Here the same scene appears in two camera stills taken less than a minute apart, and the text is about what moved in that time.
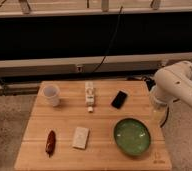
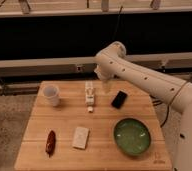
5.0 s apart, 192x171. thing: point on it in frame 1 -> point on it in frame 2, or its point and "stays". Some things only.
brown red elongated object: (50, 143) stays
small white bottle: (90, 95) stays
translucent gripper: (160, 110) -> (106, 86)
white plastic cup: (51, 95) stays
